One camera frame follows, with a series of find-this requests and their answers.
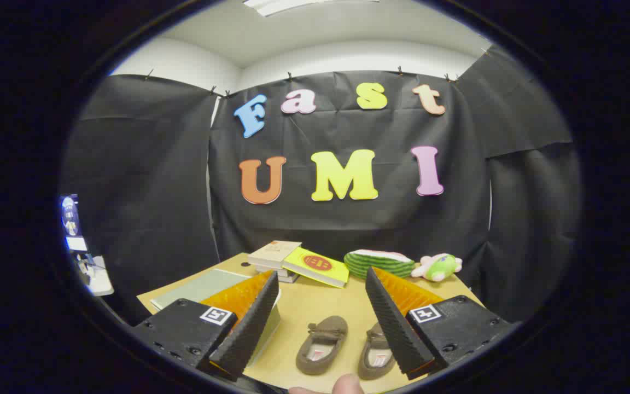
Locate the watermelon slice plush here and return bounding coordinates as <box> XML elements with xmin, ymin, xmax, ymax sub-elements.
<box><xmin>344</xmin><ymin>250</ymin><xmax>416</xmax><ymax>280</ymax></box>

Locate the ceiling light panel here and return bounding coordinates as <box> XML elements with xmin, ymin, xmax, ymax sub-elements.
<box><xmin>243</xmin><ymin>0</ymin><xmax>381</xmax><ymax>17</ymax></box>

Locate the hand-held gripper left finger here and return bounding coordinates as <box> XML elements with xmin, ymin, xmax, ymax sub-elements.
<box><xmin>129</xmin><ymin>269</ymin><xmax>281</xmax><ymax>383</ymax></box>

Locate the white side desk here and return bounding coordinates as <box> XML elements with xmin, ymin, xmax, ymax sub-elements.
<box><xmin>77</xmin><ymin>254</ymin><xmax>114</xmax><ymax>297</ymax></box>

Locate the beige fabric storage box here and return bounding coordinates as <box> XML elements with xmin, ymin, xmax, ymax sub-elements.
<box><xmin>150</xmin><ymin>268</ymin><xmax>282</xmax><ymax>367</ymax></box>

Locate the yellow book with red circle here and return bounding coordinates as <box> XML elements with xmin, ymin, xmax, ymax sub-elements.
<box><xmin>282</xmin><ymin>247</ymin><xmax>350</xmax><ymax>288</ymax></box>

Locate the brown shoe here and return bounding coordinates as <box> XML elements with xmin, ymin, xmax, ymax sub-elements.
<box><xmin>358</xmin><ymin>322</ymin><xmax>399</xmax><ymax>380</ymax></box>
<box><xmin>296</xmin><ymin>316</ymin><xmax>348</xmax><ymax>376</ymax></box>

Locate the pink and green plush toy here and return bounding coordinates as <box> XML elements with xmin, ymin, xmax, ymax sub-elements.
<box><xmin>411</xmin><ymin>253</ymin><xmax>463</xmax><ymax>282</ymax></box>

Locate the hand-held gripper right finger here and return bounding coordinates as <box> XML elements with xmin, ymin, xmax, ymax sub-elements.
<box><xmin>365</xmin><ymin>266</ymin><xmax>517</xmax><ymax>381</ymax></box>

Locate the beige book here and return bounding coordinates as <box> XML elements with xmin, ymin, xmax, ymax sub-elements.
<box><xmin>247</xmin><ymin>241</ymin><xmax>302</xmax><ymax>270</ymax></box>

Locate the computer monitor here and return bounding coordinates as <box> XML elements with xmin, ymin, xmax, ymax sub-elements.
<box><xmin>61</xmin><ymin>194</ymin><xmax>87</xmax><ymax>252</ymax></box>

